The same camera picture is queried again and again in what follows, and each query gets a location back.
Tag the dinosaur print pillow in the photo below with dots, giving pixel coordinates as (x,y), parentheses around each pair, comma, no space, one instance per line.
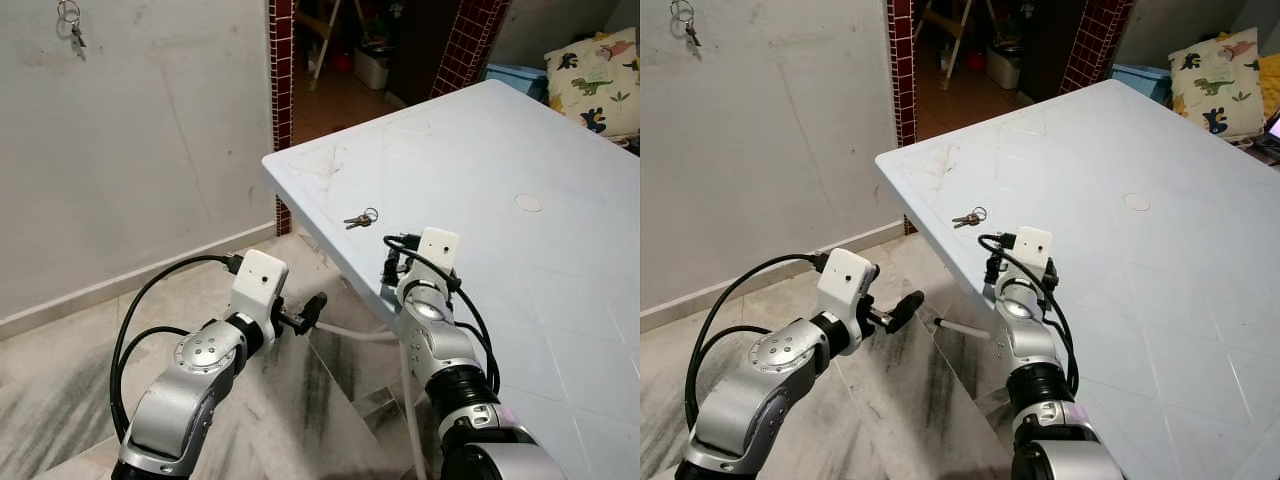
(590,85)
(1215,85)

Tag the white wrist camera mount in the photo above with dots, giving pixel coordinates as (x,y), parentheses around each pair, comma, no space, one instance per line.
(1033,245)
(438,250)
(260,285)
(845,280)

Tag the yellow cushion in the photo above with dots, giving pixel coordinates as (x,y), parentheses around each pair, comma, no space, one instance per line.
(1272,100)

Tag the dark laptop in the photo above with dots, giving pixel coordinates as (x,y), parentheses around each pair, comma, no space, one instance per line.
(1270,135)

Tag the pale blue plastic table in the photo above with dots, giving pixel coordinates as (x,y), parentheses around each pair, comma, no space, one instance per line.
(500,250)
(1130,280)

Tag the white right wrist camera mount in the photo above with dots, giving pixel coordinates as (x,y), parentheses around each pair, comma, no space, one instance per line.
(438,250)
(1033,245)

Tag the white table leg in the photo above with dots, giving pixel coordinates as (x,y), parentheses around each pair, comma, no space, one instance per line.
(413,410)

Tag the round table hole cap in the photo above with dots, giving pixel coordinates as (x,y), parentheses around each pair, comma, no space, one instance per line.
(528,202)
(1137,201)

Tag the white table brace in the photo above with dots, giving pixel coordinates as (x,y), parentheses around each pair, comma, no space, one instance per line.
(965,327)
(355,333)

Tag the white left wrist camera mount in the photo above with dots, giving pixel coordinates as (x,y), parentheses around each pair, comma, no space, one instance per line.
(260,285)
(845,280)

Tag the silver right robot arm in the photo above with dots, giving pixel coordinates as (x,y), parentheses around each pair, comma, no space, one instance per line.
(450,350)
(1035,340)

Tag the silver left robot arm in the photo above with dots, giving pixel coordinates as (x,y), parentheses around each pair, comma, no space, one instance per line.
(190,385)
(760,385)

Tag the white bucket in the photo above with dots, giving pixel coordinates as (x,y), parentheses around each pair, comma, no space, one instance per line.
(372,68)
(1003,68)

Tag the blue plastic bin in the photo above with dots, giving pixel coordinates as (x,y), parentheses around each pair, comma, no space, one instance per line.
(1140,80)
(515,78)

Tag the wooden ladder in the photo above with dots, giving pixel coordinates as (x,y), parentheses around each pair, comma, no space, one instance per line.
(322,50)
(955,40)

